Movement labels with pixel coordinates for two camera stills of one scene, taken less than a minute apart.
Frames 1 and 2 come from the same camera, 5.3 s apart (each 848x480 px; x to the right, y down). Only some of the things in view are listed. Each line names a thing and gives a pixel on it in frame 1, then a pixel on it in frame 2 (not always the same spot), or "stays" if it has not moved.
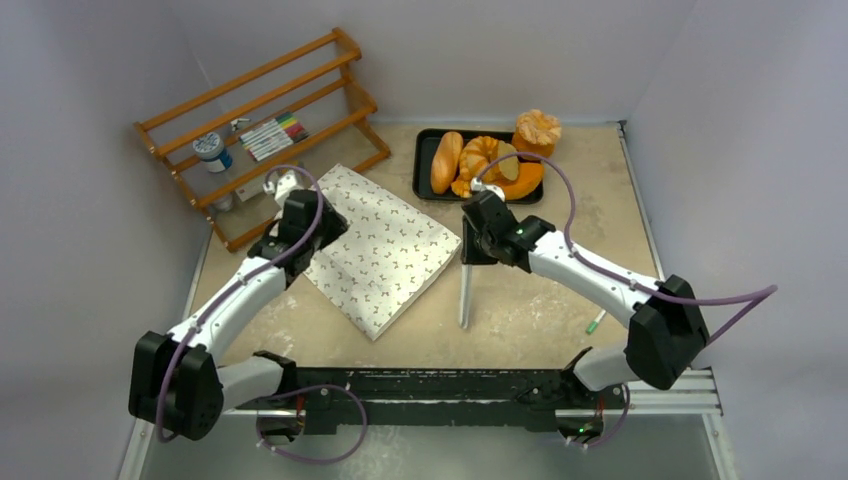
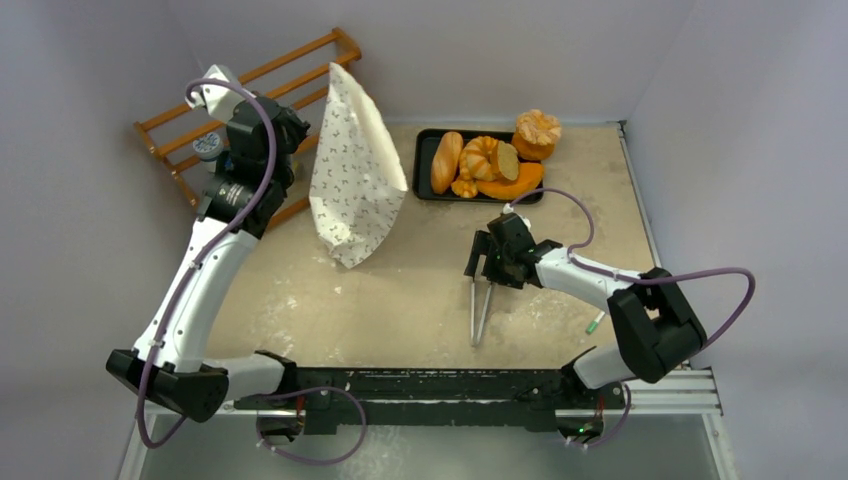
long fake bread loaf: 445,161 stays
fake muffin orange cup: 536,133 stays
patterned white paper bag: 384,262 to 358,183
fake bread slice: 510,166 stays
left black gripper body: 330,228 to 295,130
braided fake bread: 462,186 stays
